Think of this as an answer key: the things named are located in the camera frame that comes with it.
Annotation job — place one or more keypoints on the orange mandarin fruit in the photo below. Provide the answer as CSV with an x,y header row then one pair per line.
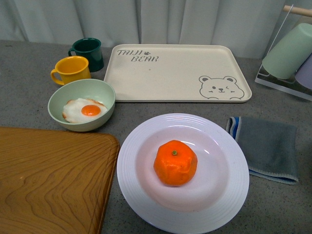
x,y
175,163

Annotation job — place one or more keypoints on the white round plate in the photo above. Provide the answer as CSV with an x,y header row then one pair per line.
x,y
210,200

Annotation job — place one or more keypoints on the beige bear serving tray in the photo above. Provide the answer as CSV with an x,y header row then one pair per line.
x,y
176,73

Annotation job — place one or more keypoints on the light green bowl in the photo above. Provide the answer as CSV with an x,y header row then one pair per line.
x,y
94,89

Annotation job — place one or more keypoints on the fake fried egg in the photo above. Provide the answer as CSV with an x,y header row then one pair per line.
x,y
83,110

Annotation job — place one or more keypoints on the dark green enamel mug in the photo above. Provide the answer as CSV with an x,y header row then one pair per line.
x,y
89,48

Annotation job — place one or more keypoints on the yellow enamel mug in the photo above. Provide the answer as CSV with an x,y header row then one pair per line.
x,y
70,69

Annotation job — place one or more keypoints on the grey blue-edged cloth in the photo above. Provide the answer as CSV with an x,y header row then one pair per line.
x,y
269,147

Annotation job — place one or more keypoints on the wooden cutting board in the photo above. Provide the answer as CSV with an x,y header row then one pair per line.
x,y
54,182

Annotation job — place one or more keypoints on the white curtain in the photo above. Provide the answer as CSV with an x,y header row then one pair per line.
x,y
246,27

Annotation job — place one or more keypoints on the light green plastic cup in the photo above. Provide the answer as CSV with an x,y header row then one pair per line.
x,y
290,52

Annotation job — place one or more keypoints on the lavender plastic cup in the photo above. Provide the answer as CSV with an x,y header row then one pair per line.
x,y
304,74

